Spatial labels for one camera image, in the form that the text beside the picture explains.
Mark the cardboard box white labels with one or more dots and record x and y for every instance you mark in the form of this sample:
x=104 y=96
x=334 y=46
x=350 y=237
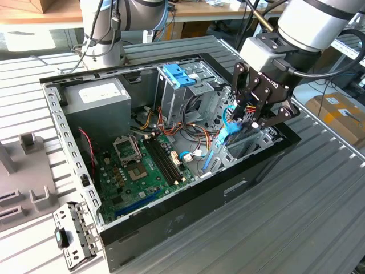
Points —
x=336 y=120

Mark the grey parts rack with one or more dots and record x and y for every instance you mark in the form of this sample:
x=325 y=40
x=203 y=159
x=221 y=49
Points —
x=28 y=177

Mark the green motherboard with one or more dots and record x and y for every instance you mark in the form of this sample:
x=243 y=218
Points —
x=131 y=194

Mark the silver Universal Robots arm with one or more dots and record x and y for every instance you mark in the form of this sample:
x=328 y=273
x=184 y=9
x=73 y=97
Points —
x=313 y=25

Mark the grey metal disk bay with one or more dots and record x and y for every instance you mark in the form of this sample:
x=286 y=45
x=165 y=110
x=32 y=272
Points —
x=216 y=165

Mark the blue expansion slot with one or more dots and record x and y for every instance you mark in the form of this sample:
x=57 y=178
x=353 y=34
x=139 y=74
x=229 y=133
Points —
x=137 y=204

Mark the black RAM slot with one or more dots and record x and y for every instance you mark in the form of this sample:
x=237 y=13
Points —
x=161 y=161
x=169 y=157

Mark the grey metal drive cage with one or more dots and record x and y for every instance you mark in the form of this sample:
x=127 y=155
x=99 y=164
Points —
x=174 y=102

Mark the grey power supply unit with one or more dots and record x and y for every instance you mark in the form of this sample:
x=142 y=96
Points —
x=97 y=114

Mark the CPU socket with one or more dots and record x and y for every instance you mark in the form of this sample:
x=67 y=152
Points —
x=137 y=172

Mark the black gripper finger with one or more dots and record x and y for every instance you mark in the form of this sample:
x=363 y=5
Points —
x=285 y=114
x=239 y=82

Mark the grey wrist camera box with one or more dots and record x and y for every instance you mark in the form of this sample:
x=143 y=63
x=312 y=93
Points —
x=256 y=54

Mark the black latch teal sticker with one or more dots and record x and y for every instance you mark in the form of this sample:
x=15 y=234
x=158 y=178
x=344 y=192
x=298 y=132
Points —
x=59 y=238

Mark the hard disk blue carrier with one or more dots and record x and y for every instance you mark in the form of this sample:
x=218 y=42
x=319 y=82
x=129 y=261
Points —
x=231 y=129

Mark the black electronic box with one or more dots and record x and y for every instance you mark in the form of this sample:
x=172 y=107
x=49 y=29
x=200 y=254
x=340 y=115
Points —
x=350 y=81

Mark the long wooden desk white legs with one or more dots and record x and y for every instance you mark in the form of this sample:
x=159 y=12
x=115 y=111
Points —
x=199 y=10

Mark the blue plastic bay latch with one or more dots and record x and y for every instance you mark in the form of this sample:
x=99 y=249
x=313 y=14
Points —
x=176 y=74

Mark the black open PC case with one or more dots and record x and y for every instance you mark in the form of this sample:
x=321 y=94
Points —
x=199 y=205

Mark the black stand pole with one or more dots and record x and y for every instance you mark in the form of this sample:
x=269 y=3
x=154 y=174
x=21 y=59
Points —
x=245 y=31

